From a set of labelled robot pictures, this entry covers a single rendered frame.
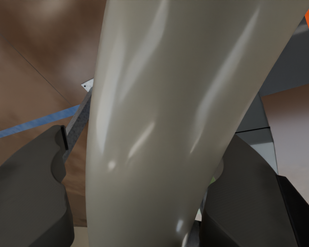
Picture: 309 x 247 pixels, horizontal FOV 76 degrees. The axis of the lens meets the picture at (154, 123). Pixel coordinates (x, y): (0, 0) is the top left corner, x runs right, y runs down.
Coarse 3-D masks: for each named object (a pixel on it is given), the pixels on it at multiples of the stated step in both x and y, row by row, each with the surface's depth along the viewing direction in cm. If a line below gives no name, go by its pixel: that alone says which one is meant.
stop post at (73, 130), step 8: (88, 80) 164; (88, 88) 170; (88, 96) 157; (80, 104) 154; (88, 104) 151; (80, 112) 143; (88, 112) 149; (72, 120) 141; (80, 120) 141; (72, 128) 133; (80, 128) 139; (72, 136) 132; (72, 144) 130; (64, 160) 123
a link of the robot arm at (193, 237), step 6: (198, 222) 63; (192, 228) 60; (198, 228) 61; (192, 234) 59; (198, 234) 59; (192, 240) 58; (198, 240) 58; (186, 246) 57; (192, 246) 57; (198, 246) 57
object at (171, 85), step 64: (128, 0) 2; (192, 0) 2; (256, 0) 2; (128, 64) 3; (192, 64) 2; (256, 64) 3; (128, 128) 3; (192, 128) 3; (128, 192) 3; (192, 192) 4
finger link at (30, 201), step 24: (48, 144) 10; (0, 168) 8; (24, 168) 8; (48, 168) 8; (0, 192) 7; (24, 192) 7; (48, 192) 7; (0, 216) 6; (24, 216) 6; (48, 216) 6; (72, 216) 8; (0, 240) 5; (24, 240) 5; (48, 240) 6; (72, 240) 7
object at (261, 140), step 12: (252, 108) 71; (252, 120) 68; (264, 120) 65; (240, 132) 66; (252, 132) 64; (264, 132) 62; (252, 144) 62; (264, 144) 60; (264, 156) 64; (276, 168) 68
